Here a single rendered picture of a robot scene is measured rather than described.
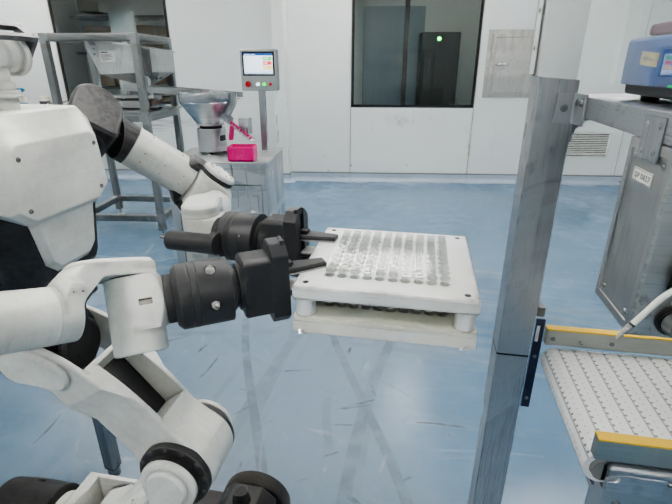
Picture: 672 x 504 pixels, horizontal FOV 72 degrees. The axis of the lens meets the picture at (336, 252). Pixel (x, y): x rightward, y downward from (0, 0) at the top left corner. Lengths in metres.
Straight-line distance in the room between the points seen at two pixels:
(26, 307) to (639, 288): 0.63
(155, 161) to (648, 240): 0.90
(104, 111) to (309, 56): 4.58
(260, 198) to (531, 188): 2.17
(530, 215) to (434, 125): 4.77
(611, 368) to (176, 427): 0.79
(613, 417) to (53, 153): 0.94
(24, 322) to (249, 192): 2.36
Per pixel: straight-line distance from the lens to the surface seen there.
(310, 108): 5.55
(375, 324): 0.62
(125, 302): 0.62
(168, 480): 0.98
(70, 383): 0.97
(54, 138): 0.87
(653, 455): 0.75
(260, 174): 2.81
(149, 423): 0.98
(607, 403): 0.85
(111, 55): 3.93
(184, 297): 0.60
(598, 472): 0.77
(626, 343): 0.98
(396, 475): 1.74
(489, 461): 1.14
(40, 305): 0.57
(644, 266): 0.57
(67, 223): 0.90
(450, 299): 0.60
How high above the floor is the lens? 1.29
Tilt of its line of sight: 22 degrees down
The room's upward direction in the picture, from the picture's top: straight up
